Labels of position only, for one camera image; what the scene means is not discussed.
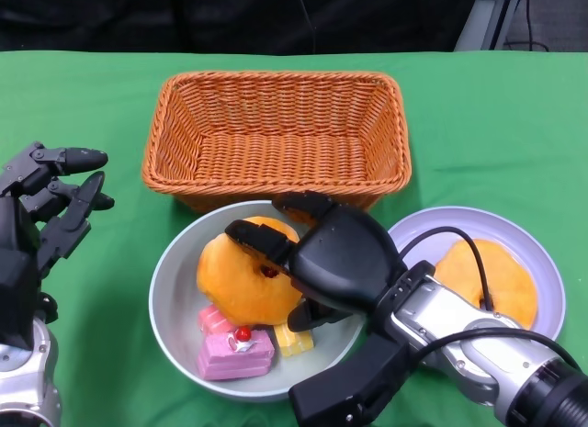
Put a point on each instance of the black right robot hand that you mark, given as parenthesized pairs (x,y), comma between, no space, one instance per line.
(344,261)

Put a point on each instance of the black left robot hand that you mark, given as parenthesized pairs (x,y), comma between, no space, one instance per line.
(14,216)

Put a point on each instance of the orange bagel bread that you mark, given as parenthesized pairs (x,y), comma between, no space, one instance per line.
(510,280)
(229,280)

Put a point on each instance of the grey-green bowl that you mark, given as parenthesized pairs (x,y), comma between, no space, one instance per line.
(174,307)

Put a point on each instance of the pale lavender plate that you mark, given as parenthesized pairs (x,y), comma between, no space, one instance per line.
(427,225)

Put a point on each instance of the yellow cake slice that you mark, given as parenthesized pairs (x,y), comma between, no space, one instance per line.
(294,344)

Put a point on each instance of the orange wicker basket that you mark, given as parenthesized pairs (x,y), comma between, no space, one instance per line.
(285,156)

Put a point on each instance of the salmon striped cake slice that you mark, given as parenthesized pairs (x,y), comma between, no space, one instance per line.
(213,319)

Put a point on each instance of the pink cake slice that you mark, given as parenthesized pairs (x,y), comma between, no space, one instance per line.
(225,360)

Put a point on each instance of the green tablecloth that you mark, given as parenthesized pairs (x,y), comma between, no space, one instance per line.
(482,124)

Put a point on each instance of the black backdrop cloth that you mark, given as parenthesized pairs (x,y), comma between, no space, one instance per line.
(138,18)

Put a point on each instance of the grey metal stand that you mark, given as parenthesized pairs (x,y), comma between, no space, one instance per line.
(480,23)

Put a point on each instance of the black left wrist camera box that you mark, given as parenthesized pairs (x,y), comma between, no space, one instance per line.
(14,298)

